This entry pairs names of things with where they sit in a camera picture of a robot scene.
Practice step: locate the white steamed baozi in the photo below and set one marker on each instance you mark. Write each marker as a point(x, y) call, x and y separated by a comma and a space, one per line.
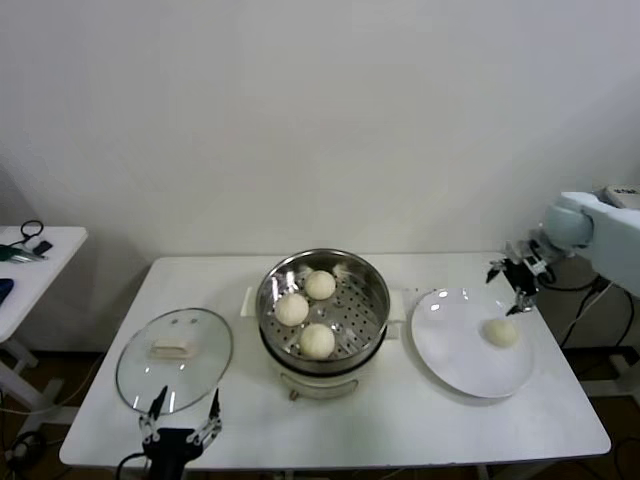
point(292, 309)
point(320, 285)
point(499, 333)
point(316, 341)

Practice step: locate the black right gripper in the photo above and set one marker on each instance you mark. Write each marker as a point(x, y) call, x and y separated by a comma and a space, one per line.
point(524, 280)

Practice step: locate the small black object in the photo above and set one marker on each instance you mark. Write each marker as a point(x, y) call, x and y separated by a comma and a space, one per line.
point(44, 246)

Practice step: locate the perforated steel steamer basket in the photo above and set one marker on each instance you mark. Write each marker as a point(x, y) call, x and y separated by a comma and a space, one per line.
point(360, 310)

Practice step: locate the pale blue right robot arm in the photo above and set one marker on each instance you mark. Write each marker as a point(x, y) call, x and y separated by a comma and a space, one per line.
point(615, 240)

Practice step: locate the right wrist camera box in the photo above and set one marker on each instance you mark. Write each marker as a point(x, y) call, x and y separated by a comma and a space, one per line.
point(527, 255)

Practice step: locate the white side table with tools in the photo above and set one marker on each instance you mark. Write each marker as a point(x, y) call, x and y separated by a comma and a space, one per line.
point(55, 270)

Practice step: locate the white electric cooker base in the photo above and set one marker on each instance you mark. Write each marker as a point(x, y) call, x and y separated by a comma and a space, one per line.
point(320, 385)

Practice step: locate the round glass pot lid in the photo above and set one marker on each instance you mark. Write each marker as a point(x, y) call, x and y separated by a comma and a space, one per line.
point(172, 372)

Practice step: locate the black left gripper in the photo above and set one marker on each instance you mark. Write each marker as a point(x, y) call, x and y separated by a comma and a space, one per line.
point(172, 450)

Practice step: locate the dark blue object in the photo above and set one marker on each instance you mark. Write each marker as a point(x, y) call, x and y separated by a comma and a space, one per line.
point(5, 290)

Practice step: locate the large white plate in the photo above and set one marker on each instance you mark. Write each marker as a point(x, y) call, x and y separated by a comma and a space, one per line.
point(450, 340)

